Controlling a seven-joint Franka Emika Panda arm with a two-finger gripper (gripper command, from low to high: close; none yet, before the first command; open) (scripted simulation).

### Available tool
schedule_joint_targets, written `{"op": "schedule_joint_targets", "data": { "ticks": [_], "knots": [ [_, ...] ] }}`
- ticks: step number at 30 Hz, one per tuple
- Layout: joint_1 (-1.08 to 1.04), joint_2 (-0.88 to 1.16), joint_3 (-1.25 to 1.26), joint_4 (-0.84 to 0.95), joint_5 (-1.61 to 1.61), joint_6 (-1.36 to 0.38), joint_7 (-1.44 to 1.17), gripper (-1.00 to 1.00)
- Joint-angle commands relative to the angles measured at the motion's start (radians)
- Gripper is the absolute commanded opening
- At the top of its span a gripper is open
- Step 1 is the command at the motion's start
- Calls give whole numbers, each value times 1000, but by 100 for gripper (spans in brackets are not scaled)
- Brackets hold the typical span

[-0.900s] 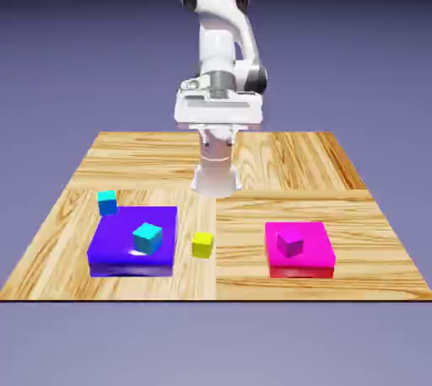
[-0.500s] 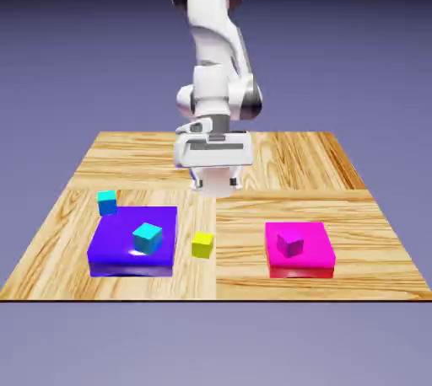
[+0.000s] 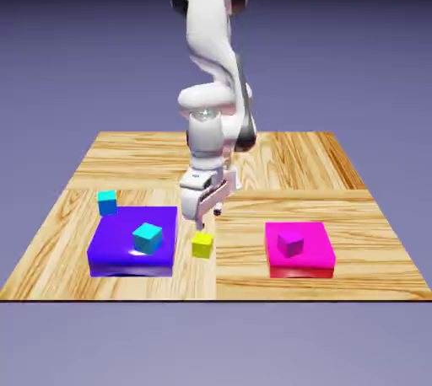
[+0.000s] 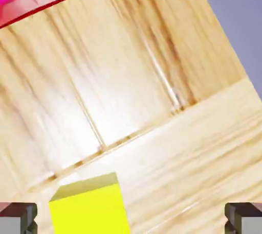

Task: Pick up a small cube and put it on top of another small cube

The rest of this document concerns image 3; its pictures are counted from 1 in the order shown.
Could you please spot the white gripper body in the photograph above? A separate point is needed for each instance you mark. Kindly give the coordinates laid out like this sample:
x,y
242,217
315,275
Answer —
x,y
193,202

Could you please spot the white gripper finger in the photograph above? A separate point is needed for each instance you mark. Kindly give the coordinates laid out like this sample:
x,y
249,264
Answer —
x,y
200,223
218,210

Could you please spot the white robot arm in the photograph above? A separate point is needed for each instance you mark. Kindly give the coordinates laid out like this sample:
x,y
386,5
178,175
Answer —
x,y
209,38

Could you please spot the small yellow cube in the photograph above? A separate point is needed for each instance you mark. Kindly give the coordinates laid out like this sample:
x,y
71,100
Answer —
x,y
201,245

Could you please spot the small cyan cube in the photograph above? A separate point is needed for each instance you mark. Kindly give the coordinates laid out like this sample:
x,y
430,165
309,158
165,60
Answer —
x,y
147,238
107,202

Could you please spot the small magenta cube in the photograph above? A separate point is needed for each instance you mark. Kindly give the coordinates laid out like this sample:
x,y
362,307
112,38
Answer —
x,y
290,243

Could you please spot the large blue box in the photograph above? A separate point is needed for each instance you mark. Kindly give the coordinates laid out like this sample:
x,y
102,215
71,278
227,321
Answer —
x,y
131,241

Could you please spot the large pink box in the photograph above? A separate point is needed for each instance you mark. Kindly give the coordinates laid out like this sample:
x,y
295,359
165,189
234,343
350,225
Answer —
x,y
300,251

